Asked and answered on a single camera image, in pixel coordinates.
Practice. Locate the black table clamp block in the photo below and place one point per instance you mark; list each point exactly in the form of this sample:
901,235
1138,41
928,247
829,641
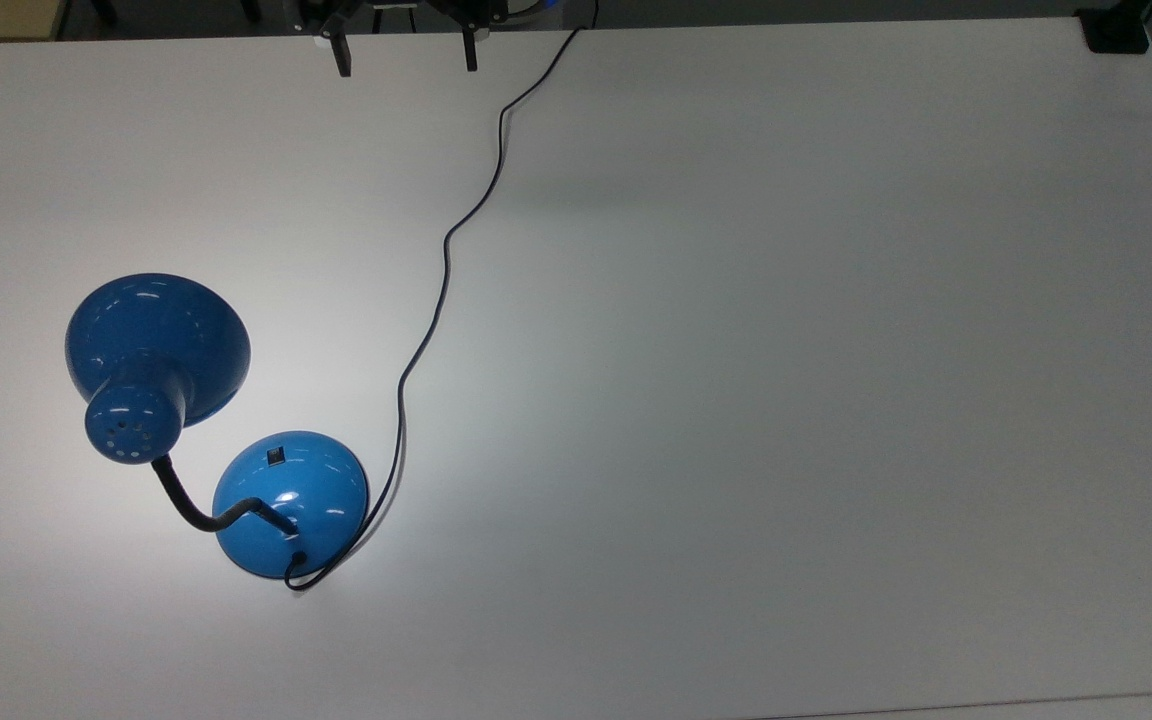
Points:
1116,32

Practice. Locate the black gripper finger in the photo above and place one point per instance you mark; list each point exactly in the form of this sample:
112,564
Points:
471,50
341,55

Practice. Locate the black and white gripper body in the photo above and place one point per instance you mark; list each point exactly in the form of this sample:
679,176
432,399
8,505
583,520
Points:
396,14

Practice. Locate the blue gooseneck desk lamp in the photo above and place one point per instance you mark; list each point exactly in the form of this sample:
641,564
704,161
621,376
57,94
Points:
291,500

